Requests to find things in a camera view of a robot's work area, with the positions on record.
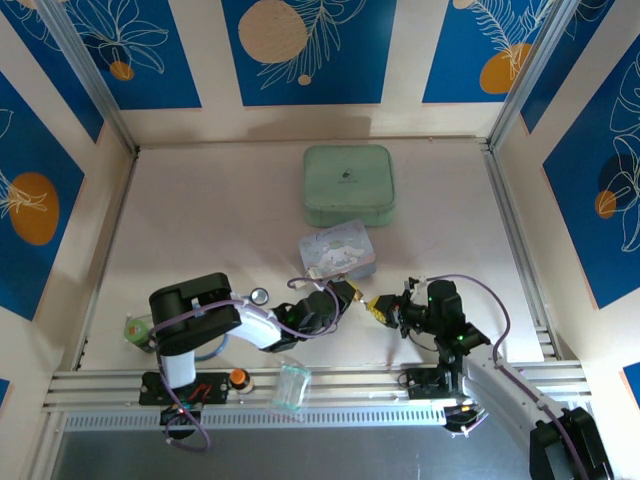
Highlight clear plastic container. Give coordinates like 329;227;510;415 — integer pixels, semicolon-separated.
267;355;312;412

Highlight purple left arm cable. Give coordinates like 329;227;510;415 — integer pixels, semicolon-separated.
149;276;351;454

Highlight aluminium corner post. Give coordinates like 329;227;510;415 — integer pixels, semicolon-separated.
487;0;581;151
37;0;140;154

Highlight green square zip case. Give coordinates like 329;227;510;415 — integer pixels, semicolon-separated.
301;144;397;229

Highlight blue stethoscope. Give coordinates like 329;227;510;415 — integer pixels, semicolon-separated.
194;287;270;362

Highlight cartoon dog tin box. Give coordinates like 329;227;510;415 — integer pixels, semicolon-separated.
298;217;377;281

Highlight blue floral wall panel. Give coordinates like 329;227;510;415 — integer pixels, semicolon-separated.
222;0;399;107
64;0;203;111
422;0;557;105

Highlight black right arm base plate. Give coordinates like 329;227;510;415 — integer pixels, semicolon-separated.
407;367;469;401

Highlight black controller box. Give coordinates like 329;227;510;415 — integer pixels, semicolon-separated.
159;405;204;427
443;403;487;435

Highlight black right controller box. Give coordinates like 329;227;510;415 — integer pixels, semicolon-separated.
443;403;487;435

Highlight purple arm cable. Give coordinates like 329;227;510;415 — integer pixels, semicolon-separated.
424;273;581;480
149;276;351;454

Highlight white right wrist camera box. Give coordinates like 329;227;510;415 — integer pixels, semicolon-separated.
404;275;432;297

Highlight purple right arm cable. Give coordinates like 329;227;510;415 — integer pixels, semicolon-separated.
424;273;581;480

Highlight orange button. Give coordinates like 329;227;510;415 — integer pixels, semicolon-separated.
228;368;254;394

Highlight aluminium frame rail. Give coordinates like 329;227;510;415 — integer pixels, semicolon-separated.
42;367;594;414

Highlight black left controller box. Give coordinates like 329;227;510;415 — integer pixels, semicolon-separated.
159;405;204;427

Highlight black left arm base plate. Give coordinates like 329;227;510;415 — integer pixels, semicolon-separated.
138;370;231;406

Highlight slotted grey cable duct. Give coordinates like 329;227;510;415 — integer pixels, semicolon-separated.
64;409;446;432

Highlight green label bottle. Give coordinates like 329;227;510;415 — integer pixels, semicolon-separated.
123;317;152;354

